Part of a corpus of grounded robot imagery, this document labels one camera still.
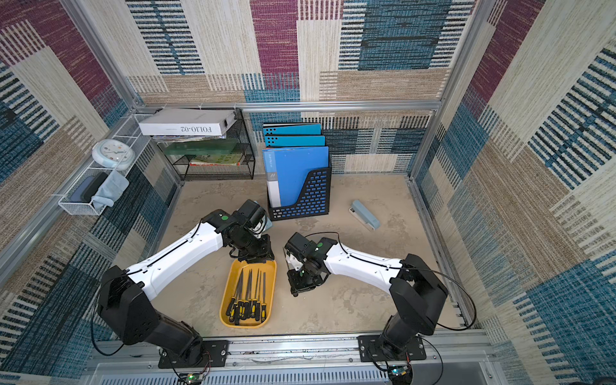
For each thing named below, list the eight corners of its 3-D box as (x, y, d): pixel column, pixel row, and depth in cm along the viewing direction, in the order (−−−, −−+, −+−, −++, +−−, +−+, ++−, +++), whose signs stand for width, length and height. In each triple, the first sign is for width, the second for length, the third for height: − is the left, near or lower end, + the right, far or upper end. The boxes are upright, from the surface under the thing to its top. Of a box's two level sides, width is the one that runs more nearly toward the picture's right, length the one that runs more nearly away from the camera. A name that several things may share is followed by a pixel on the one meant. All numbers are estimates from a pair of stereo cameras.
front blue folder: (271, 218, 108) (260, 166, 85) (274, 199, 115) (264, 146, 92) (326, 217, 108) (330, 166, 84) (325, 199, 115) (328, 146, 91)
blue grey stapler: (373, 232, 102) (375, 225, 98) (348, 211, 109) (349, 204, 105) (379, 227, 104) (382, 220, 100) (355, 207, 111) (356, 199, 107)
